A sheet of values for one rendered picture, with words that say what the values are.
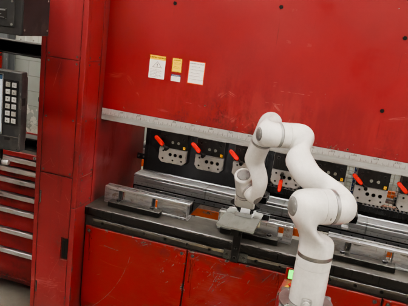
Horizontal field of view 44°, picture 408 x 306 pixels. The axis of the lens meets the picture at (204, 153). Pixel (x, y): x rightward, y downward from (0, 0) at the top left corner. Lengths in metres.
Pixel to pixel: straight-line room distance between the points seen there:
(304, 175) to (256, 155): 0.44
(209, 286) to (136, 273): 0.41
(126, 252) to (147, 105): 0.79
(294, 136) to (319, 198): 0.37
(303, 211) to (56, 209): 1.53
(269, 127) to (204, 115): 0.69
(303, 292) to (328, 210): 0.31
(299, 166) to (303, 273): 0.37
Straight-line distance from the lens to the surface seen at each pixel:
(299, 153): 1.87
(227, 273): 2.66
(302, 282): 1.81
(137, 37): 2.68
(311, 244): 1.74
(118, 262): 2.87
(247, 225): 2.47
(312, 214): 1.68
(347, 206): 1.74
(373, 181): 2.53
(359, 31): 2.45
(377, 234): 2.90
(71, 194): 2.74
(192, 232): 2.63
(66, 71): 2.63
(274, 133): 1.95
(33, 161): 3.27
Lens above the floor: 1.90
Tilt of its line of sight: 14 degrees down
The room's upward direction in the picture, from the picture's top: 7 degrees clockwise
